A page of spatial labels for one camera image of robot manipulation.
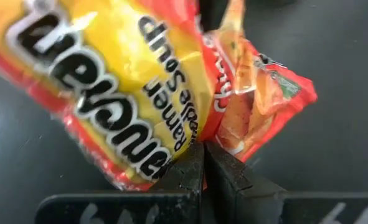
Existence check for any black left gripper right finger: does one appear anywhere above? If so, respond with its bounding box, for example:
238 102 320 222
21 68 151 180
204 141 368 224

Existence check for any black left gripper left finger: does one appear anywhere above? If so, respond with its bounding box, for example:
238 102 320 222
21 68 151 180
34 141 205 224

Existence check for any orange chicken ramen pack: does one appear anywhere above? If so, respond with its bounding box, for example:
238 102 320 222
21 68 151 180
0 0 318 192

